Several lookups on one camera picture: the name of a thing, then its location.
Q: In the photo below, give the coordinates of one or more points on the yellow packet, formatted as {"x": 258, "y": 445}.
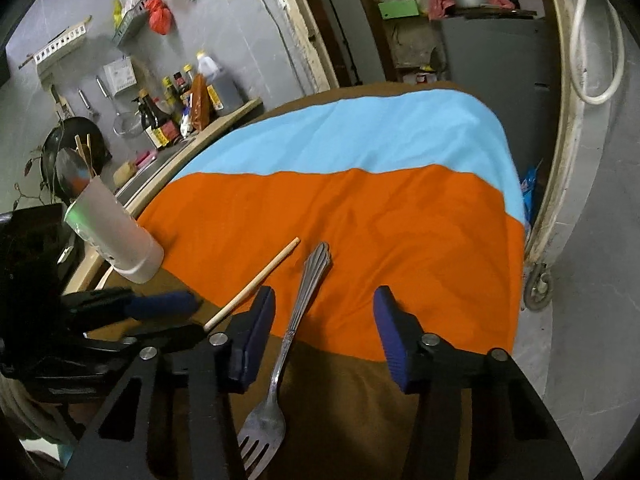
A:
{"x": 117, "y": 15}

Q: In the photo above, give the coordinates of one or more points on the white plastic utensil holder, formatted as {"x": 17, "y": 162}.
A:
{"x": 115, "y": 240}

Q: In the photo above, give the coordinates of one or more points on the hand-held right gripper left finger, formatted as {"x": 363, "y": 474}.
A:
{"x": 255, "y": 340}

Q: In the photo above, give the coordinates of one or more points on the hanging metal utensil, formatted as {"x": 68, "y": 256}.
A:
{"x": 87, "y": 102}

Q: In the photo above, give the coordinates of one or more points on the grey wall shelf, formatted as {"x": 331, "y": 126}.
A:
{"x": 130, "y": 25}

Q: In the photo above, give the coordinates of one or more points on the blue white packet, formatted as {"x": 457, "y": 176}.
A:
{"x": 186, "y": 122}

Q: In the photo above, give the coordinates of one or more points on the metal fork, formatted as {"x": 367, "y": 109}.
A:
{"x": 300, "y": 300}

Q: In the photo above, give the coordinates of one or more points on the wooden chopstick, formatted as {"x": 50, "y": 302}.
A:
{"x": 260, "y": 280}
{"x": 90, "y": 152}
{"x": 82, "y": 155}

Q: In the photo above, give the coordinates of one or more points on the white wall rack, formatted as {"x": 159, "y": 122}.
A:
{"x": 60, "y": 47}

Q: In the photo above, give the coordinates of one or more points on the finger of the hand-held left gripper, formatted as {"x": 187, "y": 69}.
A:
{"x": 160, "y": 305}
{"x": 165, "y": 337}

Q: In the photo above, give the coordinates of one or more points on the white wall box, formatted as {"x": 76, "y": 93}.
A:
{"x": 120, "y": 75}

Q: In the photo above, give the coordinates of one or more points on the black wok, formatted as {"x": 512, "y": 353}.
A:
{"x": 100, "y": 145}

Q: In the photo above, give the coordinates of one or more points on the dark sauce bottle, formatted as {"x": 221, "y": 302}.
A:
{"x": 180, "y": 85}
{"x": 171, "y": 95}
{"x": 152, "y": 122}
{"x": 188, "y": 76}

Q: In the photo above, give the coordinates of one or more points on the red white packets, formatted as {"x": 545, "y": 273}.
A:
{"x": 139, "y": 0}

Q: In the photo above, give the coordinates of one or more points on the orange blue brown tablecloth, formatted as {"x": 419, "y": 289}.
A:
{"x": 350, "y": 210}

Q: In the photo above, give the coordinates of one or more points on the yellow sponge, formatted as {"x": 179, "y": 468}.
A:
{"x": 125, "y": 172}

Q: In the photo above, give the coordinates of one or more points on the pink soap dish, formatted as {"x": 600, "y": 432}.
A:
{"x": 144, "y": 158}

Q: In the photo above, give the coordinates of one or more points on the metal strainer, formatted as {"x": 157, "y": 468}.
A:
{"x": 127, "y": 124}

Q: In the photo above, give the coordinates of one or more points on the red plastic bag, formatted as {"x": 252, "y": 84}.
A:
{"x": 160, "y": 17}

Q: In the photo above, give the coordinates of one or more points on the wooden stick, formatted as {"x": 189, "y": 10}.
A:
{"x": 55, "y": 40}

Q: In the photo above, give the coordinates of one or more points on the wooden shelf unit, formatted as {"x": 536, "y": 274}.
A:
{"x": 365, "y": 10}

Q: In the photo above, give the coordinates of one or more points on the orange sauce pouch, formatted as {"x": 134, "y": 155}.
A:
{"x": 200, "y": 105}

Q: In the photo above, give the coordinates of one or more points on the grey cabinet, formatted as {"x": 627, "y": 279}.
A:
{"x": 495, "y": 90}

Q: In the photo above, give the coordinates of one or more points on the grey caster wheel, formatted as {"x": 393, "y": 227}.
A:
{"x": 537, "y": 287}

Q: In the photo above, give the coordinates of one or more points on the green box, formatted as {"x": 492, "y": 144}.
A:
{"x": 398, "y": 8}

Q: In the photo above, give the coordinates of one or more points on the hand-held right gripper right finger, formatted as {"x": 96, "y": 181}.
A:
{"x": 392, "y": 340}

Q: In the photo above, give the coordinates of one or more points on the person's left forearm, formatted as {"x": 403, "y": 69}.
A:
{"x": 25, "y": 410}

